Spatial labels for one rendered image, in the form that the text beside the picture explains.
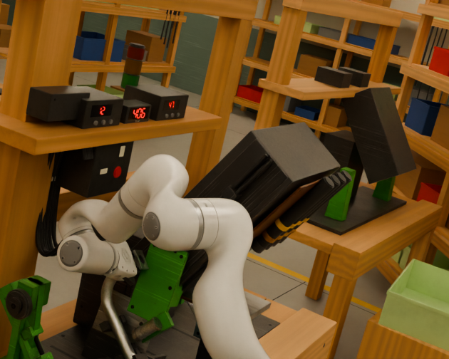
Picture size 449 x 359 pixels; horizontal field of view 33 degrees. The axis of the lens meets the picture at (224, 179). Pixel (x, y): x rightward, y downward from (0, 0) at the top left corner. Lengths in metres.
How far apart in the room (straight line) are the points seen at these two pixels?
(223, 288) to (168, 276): 0.65
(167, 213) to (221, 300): 0.19
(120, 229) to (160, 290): 0.42
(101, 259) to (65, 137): 0.31
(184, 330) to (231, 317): 1.07
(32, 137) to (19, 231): 0.34
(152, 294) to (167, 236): 0.69
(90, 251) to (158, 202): 0.41
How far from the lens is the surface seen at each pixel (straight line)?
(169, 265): 2.07
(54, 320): 2.43
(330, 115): 10.95
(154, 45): 8.70
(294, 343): 2.58
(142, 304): 2.11
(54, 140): 1.85
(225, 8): 2.63
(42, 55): 1.93
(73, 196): 2.35
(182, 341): 2.41
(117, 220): 1.68
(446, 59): 5.64
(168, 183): 1.48
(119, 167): 2.13
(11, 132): 1.85
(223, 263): 1.46
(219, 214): 1.47
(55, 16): 1.94
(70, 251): 1.82
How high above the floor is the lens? 2.00
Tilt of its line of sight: 15 degrees down
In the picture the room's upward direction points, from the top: 13 degrees clockwise
